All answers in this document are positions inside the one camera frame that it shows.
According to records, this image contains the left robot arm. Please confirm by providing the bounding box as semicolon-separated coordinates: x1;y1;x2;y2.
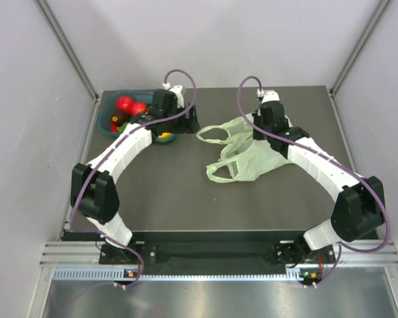
70;84;200;263

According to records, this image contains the aluminium frame post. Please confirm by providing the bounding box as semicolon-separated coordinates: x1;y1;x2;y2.
34;0;99;100
328;0;392;98

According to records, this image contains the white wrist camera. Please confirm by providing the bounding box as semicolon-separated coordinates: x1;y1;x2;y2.
257;88;280;105
162;83;185;109

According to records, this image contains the right aluminium frame post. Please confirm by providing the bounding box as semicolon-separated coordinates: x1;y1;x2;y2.
328;0;392;98

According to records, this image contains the purple cable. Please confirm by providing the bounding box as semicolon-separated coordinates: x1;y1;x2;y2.
237;76;393;289
69;69;197;289

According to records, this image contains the teal plastic basket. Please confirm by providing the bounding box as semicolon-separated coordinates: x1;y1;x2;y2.
97;89;178;146

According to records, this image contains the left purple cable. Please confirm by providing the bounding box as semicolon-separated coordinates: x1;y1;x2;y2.
69;69;197;289

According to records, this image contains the green grape bunch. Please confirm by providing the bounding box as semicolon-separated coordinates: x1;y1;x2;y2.
117;122;128;134

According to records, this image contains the red apple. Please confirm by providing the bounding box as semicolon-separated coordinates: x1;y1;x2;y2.
129;102;148;117

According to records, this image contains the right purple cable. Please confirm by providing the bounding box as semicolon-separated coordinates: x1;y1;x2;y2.
237;76;393;289

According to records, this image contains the dark purple mangosteen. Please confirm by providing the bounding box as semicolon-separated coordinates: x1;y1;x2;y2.
111;110;129;127

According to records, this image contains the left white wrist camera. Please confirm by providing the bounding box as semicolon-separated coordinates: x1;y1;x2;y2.
162;83;185;109

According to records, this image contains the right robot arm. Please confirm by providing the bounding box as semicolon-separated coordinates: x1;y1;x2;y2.
253;101;385;262

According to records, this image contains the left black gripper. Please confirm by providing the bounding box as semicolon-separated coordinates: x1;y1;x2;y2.
163;103;200;134

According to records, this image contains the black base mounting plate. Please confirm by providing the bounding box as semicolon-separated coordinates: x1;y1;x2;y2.
98;240;336;266

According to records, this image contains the grey slotted cable duct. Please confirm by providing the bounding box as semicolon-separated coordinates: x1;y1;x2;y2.
53;268;304;282

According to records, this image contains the green plastic bag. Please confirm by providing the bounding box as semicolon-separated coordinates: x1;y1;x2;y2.
196;117;291;184

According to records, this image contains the left aluminium frame post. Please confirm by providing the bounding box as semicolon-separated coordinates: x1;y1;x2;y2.
34;0;99;100

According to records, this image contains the red chili pepper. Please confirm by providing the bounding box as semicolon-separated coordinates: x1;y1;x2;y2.
111;121;118;133

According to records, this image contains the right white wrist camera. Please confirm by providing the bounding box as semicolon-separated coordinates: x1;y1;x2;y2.
257;88;280;105

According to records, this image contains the yellow lemon fruit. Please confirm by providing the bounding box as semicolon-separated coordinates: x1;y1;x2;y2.
159;132;172;138

